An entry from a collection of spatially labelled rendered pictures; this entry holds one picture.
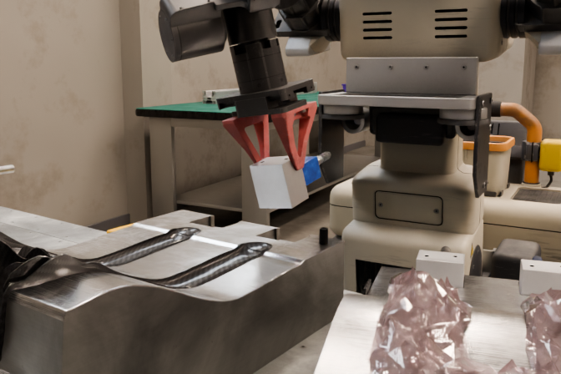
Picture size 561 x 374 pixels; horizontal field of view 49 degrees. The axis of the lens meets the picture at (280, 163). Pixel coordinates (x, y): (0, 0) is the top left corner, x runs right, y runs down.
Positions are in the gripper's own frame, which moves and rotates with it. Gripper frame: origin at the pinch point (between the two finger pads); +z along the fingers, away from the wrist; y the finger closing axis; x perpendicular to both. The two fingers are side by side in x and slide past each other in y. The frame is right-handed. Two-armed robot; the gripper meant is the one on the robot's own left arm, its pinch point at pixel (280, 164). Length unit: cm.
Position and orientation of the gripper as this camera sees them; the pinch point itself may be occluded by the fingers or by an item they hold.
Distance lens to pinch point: 73.4
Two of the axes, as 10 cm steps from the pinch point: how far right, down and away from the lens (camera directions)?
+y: 7.9, -0.5, -6.1
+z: 2.1, 9.6, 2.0
